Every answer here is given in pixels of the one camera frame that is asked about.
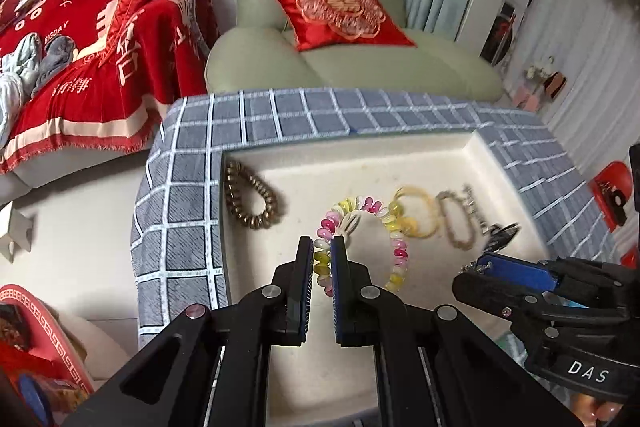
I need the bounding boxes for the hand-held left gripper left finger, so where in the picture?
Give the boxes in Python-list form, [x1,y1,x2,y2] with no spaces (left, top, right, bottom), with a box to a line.
[60,236,316,427]

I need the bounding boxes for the light grey sofa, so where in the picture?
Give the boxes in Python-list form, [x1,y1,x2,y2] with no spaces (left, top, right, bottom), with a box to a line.
[0,0,221,202]

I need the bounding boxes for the dark hair clip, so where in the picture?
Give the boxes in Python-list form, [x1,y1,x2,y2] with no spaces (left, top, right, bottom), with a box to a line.
[482,223,521,254]

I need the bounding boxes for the colourful spiral hair tie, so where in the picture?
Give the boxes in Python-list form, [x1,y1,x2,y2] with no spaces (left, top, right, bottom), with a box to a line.
[314,195,410,298]

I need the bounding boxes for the yellow hair tie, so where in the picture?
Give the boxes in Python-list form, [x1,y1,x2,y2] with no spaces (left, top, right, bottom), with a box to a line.
[390,187,443,240]

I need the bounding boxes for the red plastic stool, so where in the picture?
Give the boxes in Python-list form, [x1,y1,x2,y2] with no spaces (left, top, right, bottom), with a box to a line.
[587,161,636,228]

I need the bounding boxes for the red embroidered cushion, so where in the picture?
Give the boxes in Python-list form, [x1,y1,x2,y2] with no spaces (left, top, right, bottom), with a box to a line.
[269,0,417,52]

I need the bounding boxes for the white box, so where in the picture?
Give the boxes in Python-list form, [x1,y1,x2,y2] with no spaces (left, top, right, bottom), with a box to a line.
[0,202,36,263]

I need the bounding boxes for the red printed blanket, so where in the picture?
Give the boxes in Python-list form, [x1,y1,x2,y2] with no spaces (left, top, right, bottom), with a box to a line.
[0,0,221,175]

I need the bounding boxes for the beige woven bracelet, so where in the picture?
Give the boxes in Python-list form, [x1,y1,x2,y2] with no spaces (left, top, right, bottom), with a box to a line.
[435,184,501,250]

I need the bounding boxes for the white washing machine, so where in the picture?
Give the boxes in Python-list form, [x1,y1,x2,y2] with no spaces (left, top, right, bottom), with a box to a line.
[480,2,518,68]

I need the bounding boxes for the blue lid jar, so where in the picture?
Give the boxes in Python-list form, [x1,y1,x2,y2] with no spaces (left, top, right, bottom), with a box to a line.
[20,374,56,427]

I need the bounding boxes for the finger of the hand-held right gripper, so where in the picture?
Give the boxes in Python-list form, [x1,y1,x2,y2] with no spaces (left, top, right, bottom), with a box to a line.
[452,271,548,330]
[475,253,561,294]

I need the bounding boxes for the brown wooden bead bracelet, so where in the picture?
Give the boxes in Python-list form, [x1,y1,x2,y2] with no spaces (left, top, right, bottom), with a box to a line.
[223,160,281,229]

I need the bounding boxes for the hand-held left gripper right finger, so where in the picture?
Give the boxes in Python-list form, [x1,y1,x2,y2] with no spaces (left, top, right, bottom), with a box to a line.
[330,235,571,427]

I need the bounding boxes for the white shallow tray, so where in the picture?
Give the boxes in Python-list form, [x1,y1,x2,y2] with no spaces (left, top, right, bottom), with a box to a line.
[220,129,566,425]

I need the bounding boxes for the white sheer curtain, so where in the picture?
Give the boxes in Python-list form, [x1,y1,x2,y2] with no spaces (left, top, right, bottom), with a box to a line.
[520,0,640,172]

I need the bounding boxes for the grey checked tablecloth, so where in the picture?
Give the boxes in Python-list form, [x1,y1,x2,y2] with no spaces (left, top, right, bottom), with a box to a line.
[131,88,606,350]

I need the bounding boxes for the brown hanging decoration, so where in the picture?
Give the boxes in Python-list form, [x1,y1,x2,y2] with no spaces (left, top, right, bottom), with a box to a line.
[544,72,568,100]

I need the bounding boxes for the red satin cushion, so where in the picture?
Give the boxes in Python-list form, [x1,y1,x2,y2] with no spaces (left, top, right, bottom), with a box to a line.
[97,0,171,68]

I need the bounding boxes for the person's right hand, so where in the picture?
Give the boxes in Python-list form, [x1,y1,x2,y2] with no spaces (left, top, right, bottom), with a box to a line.
[574,394,626,423]

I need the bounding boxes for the light blue clothes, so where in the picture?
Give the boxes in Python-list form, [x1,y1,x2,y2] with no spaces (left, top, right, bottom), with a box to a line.
[0,34,46,148]

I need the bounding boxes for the grey garment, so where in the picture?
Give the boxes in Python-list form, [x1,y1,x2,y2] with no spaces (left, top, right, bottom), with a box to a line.
[30,34,76,98]

